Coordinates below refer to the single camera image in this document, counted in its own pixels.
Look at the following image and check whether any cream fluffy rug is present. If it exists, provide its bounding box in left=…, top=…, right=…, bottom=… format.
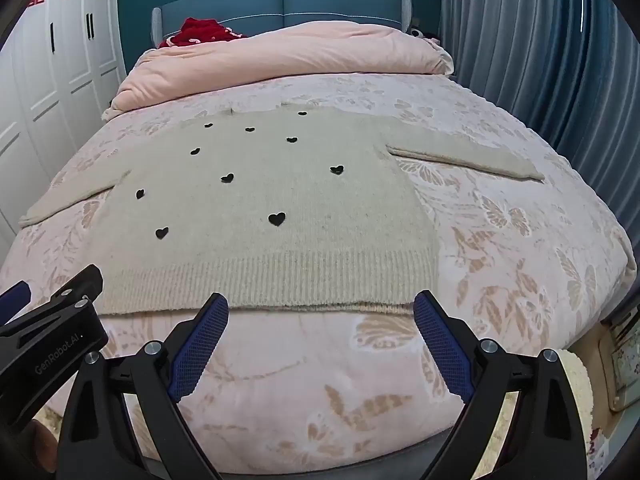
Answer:
left=555, top=350, right=596, bottom=436

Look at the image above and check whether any red patterned pillow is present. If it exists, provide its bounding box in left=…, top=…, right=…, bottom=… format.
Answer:
left=159, top=17, right=247, bottom=50

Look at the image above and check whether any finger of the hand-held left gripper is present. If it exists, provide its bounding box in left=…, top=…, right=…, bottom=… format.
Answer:
left=0, top=265, right=103, bottom=338
left=0, top=282, right=31, bottom=323

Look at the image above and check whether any blue-grey curtain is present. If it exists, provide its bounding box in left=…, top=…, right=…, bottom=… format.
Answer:
left=440, top=0, right=640, bottom=241

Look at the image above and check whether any blue bed headboard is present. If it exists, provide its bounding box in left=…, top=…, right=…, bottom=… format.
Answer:
left=151, top=0, right=413, bottom=47

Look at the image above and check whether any pink butterfly printed blanket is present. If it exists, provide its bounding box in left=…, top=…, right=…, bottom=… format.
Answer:
left=0, top=72, right=636, bottom=466

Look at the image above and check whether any beige sweater with black hearts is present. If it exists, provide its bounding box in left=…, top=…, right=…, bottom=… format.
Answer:
left=19, top=102, right=546, bottom=317

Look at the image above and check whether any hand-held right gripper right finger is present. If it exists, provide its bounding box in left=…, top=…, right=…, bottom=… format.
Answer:
left=412, top=290, right=586, bottom=480

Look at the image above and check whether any white wardrobe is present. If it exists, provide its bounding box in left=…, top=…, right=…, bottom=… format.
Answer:
left=0, top=0, right=126, bottom=246

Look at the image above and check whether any patterned storage box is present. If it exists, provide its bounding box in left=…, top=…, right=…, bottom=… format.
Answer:
left=600, top=305, right=640, bottom=413

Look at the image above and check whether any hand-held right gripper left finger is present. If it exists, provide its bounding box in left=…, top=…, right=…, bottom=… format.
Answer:
left=56, top=292, right=231, bottom=480

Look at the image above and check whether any pink quilt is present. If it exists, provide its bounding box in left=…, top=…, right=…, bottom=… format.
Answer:
left=102, top=22, right=455, bottom=121

